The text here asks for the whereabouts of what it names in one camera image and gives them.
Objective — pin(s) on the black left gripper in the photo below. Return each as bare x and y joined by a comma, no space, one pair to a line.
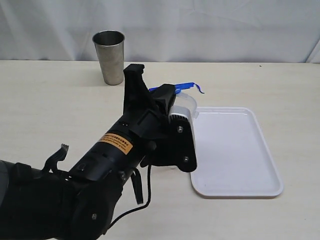
147,111

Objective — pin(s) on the blue plastic lid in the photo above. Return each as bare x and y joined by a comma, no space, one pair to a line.
173,89

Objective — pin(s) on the clear plastic container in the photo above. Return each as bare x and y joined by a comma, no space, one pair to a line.
184,100

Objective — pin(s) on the stainless steel cup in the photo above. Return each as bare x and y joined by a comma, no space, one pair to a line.
109,47

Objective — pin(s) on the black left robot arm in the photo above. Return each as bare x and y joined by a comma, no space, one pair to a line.
49,203

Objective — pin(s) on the white backdrop cloth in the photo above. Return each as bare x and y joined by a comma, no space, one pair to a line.
279,31

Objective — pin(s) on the white plastic tray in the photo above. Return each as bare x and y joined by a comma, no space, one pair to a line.
233,158

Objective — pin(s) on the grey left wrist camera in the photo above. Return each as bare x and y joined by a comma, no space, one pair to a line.
182,129

